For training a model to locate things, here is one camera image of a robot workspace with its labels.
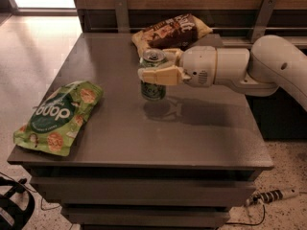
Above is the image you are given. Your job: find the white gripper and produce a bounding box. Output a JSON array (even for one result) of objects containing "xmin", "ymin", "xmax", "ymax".
[{"xmin": 138, "ymin": 46, "xmax": 217, "ymax": 87}]

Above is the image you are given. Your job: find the green soda can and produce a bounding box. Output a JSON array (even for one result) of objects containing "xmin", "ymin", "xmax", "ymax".
[{"xmin": 140, "ymin": 49, "xmax": 167, "ymax": 101}]

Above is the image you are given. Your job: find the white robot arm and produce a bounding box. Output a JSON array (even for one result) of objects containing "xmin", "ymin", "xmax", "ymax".
[{"xmin": 138, "ymin": 35, "xmax": 307, "ymax": 110}]

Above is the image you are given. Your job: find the brown chip bag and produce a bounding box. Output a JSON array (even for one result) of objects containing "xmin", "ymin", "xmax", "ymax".
[{"xmin": 131, "ymin": 13, "xmax": 213, "ymax": 56}]

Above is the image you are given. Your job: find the green rice chip bag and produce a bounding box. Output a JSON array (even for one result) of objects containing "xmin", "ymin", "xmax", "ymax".
[{"xmin": 13, "ymin": 80, "xmax": 103, "ymax": 156}]

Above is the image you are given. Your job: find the grey drawer cabinet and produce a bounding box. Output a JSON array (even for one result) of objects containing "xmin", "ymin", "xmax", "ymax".
[{"xmin": 9, "ymin": 34, "xmax": 272, "ymax": 230}]

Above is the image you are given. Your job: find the white power strip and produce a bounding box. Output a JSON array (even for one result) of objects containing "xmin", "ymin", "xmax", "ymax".
[{"xmin": 245, "ymin": 188, "xmax": 298, "ymax": 206}]

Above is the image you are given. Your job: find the black chair base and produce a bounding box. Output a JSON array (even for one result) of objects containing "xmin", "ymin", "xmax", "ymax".
[{"xmin": 0, "ymin": 176, "xmax": 36, "ymax": 230}]

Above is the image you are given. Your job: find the left metal bracket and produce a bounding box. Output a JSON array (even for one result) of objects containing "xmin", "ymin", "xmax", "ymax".
[{"xmin": 114, "ymin": 0, "xmax": 130, "ymax": 34}]

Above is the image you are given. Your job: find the metal bracket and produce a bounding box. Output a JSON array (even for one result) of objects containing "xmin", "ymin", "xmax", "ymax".
[
  {"xmin": 114, "ymin": 0, "xmax": 130, "ymax": 34},
  {"xmin": 248, "ymin": 0, "xmax": 277, "ymax": 43}
]

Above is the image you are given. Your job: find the right metal bracket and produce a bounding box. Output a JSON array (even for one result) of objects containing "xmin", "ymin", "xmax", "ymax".
[{"xmin": 248, "ymin": 0, "xmax": 277, "ymax": 43}]

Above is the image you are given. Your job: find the black floor cable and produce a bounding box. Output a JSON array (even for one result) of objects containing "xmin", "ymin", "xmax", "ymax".
[{"xmin": 224, "ymin": 203, "xmax": 267, "ymax": 227}]

